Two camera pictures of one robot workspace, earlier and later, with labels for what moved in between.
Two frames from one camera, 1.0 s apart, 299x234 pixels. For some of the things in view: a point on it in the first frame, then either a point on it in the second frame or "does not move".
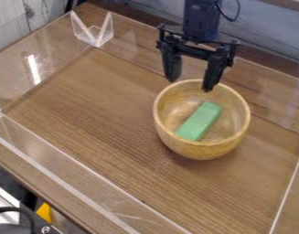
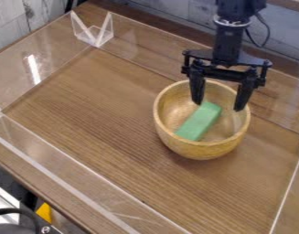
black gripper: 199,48 to 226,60
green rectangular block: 199,121 does not move
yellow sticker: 44,212 does not move
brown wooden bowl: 178,101 does not move
